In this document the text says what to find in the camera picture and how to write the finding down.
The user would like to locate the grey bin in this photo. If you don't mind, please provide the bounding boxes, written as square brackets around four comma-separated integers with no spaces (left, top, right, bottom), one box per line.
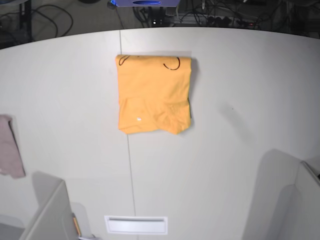
[0,171,79,240]
[277,162,320,240]

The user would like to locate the grey left bin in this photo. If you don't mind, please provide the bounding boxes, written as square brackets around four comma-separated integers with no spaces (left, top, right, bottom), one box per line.
[0,171,79,240]

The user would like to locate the yellow T-shirt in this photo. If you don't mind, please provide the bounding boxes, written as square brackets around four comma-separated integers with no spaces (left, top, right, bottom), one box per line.
[115,54,192,135]

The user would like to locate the purple base unit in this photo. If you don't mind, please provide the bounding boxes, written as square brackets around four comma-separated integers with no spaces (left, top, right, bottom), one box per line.
[114,0,180,7]

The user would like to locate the orange pencil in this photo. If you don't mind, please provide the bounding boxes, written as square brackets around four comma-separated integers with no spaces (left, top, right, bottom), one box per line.
[72,216,82,237]

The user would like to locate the pink folded cloth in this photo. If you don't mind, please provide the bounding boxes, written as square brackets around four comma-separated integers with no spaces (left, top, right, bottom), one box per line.
[0,115,26,179]

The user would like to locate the grey right bin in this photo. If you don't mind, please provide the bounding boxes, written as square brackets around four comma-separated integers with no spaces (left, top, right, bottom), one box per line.
[277,162,320,240]

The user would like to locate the white table label plate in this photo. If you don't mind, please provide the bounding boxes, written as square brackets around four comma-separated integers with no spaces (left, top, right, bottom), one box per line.
[104,215,168,235]

